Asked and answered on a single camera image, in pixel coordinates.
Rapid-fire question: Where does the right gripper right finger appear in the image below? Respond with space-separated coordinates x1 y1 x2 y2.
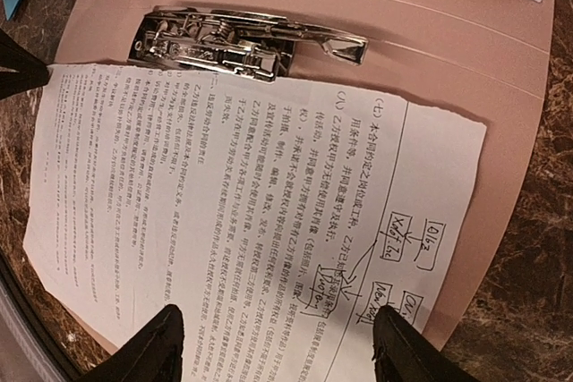
372 305 478 382

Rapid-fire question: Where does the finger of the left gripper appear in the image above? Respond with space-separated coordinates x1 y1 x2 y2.
0 30 50 98

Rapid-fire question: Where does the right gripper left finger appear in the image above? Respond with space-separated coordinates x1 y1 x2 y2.
80 304 184 382

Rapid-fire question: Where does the tan folder metal clip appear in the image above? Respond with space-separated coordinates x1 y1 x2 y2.
127 6 368 83

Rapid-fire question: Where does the tan brown folder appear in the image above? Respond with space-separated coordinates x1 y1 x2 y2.
56 0 554 347

